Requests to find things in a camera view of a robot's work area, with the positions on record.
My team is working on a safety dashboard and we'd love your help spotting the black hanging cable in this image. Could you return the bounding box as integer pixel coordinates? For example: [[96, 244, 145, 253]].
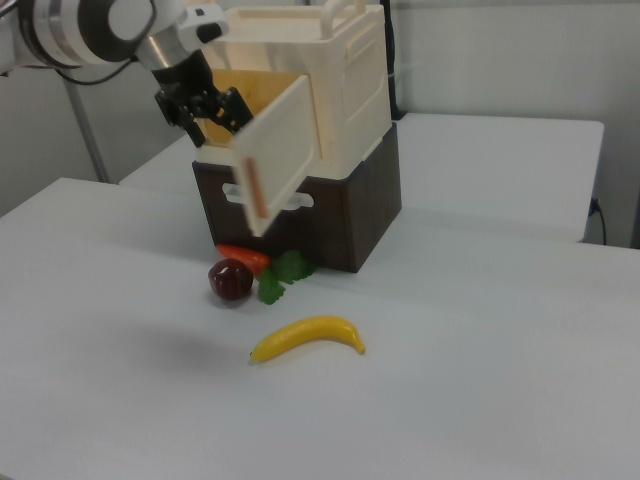
[[384, 0, 404, 121]]

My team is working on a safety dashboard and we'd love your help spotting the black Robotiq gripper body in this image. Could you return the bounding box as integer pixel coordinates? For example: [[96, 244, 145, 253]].
[[151, 49, 217, 121]]

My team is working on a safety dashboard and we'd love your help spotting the orange toy carrot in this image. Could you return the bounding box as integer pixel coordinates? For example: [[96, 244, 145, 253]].
[[217, 243, 317, 306]]

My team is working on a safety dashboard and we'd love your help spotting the copper door handle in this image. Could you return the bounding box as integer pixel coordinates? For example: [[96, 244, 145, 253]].
[[243, 156, 269, 220]]

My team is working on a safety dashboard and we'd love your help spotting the dark brown drawer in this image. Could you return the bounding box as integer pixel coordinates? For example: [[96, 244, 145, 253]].
[[204, 172, 351, 261]]

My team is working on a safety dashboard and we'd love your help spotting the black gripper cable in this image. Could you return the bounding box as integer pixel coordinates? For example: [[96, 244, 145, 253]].
[[54, 54, 139, 86]]

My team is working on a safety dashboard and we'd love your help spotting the grey metal post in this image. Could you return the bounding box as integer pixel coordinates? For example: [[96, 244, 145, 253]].
[[64, 79, 111, 184]]

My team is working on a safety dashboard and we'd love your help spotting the dark red toy apple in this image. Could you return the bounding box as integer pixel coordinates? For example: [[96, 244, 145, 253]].
[[207, 257, 254, 302]]

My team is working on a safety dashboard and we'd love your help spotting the white drawer handle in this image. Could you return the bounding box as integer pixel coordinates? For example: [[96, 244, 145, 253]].
[[221, 182, 317, 211]]

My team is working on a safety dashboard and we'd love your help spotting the yellow toy banana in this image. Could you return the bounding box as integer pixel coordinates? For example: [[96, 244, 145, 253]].
[[248, 314, 367, 365]]

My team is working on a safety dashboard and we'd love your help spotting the cream cabinet door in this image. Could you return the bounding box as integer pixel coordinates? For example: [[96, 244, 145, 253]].
[[230, 74, 321, 237]]

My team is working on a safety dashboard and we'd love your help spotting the black wall power cable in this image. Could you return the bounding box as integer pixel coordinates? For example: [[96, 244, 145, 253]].
[[589, 197, 609, 246]]

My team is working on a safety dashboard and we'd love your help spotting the dark brown wooden drawer box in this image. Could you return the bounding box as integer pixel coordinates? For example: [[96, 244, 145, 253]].
[[192, 119, 403, 274]]

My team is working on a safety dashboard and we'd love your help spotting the white plastic tray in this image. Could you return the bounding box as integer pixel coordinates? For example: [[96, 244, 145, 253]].
[[192, 0, 394, 181]]

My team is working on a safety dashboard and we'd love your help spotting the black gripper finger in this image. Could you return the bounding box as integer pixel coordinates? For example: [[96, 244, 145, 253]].
[[154, 92, 205, 149], [214, 86, 255, 134]]

